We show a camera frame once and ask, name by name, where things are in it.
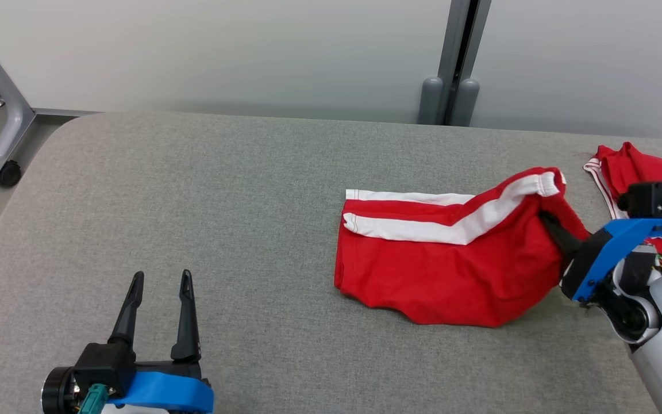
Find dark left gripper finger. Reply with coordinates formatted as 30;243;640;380
171;269;202;364
107;271;145;347

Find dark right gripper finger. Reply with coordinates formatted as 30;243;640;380
539;211;585;260

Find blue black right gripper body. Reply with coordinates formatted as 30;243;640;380
560;217;662;306

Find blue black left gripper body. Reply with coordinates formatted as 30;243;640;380
106;360;215;414

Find red Bulls jersey white sleeves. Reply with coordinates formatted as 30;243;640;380
583;141;662;261

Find red shorts with white stripe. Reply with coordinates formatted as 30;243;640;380
333;167;592;329

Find grey partition leg with caster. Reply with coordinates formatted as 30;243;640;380
0;26;37;189

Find teal left camera connector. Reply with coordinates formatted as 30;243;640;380
76;384;109;414

